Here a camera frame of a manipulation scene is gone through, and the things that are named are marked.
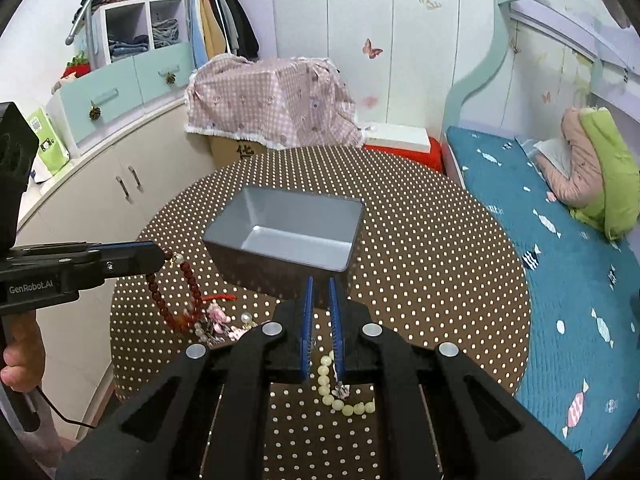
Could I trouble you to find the teal drawer unit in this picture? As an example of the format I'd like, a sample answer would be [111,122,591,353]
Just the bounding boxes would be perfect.
[46,42,194,158]

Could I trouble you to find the person left hand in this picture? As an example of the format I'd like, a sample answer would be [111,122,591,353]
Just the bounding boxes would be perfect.
[1,311,46,393]

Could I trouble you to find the black cable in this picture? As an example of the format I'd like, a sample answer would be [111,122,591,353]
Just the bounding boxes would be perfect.
[34,383,97,430]

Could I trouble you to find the teal bed mattress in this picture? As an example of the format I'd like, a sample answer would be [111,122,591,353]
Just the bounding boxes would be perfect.
[447,128,639,476]

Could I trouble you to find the red tassel knot charm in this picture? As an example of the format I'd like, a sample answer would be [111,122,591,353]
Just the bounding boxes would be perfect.
[201,294,238,302]

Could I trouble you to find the cardboard box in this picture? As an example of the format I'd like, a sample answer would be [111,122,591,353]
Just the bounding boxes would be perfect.
[208,136,268,169]

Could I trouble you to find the cream bead bracelet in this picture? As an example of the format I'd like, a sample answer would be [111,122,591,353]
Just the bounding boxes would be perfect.
[316,351,378,417]

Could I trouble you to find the small silver patterned charm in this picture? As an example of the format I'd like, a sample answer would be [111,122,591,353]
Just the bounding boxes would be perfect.
[331,382,350,400]

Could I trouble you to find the white wardrobe doors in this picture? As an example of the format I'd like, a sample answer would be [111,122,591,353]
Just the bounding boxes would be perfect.
[273,0,494,136]

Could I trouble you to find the pink charm trinket cluster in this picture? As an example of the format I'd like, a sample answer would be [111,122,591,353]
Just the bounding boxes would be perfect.
[194,300,257,349]

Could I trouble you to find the dark red bead bracelet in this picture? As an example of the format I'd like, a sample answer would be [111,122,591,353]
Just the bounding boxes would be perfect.
[144,250,206,335]

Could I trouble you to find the grey metal tin box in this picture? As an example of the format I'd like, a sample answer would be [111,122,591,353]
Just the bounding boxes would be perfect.
[203,185,366,308]

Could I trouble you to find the green paper bag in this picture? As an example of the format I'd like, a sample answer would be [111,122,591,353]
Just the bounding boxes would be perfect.
[27,107,70,177]

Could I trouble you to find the red storage box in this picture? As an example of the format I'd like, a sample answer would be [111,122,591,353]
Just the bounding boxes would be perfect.
[363,136,445,174]

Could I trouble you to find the green and pink quilt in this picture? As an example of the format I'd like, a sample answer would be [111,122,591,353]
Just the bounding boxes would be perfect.
[533,107,639,242]

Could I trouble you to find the brown polka dot tablecloth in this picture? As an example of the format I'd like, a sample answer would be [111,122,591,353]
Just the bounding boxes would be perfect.
[111,148,530,479]

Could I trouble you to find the white lid board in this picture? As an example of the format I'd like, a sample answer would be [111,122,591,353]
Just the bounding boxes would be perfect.
[360,122,431,153]

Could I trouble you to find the hanging clothes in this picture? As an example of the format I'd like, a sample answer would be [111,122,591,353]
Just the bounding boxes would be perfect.
[184,0,260,68]

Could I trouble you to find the white shelf unit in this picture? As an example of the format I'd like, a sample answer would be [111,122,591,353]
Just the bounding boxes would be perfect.
[67,0,188,70]

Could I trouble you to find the pink checkered cloth cover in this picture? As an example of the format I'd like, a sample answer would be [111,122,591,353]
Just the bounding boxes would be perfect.
[186,54,367,150]

